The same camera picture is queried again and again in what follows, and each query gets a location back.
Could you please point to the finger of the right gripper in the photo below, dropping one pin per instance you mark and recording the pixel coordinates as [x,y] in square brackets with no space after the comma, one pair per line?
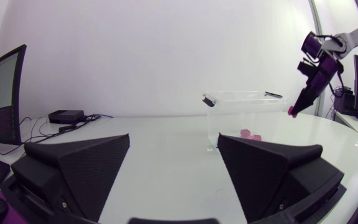
[306,98]

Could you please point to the dark mat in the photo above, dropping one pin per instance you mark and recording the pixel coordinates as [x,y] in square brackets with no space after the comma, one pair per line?
[12,215]

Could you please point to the black power brick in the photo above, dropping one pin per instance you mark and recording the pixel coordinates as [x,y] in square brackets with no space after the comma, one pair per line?
[66,116]

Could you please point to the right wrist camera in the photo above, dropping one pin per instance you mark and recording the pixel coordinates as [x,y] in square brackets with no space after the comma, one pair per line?
[305,68]

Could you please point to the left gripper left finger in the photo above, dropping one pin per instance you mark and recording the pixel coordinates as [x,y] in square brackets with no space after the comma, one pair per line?
[89,174]

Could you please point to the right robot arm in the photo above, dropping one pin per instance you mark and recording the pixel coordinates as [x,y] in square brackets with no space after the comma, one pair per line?
[353,37]

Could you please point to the red toy brick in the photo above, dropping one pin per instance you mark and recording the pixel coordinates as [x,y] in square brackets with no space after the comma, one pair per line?
[255,137]
[245,133]
[291,112]

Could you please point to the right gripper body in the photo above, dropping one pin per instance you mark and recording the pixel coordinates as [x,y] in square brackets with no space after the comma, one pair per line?
[325,69]

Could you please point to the clear plastic container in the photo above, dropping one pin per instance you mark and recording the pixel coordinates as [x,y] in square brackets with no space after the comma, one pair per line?
[244,109]

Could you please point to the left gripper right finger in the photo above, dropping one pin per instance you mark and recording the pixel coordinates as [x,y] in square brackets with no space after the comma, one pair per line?
[259,177]

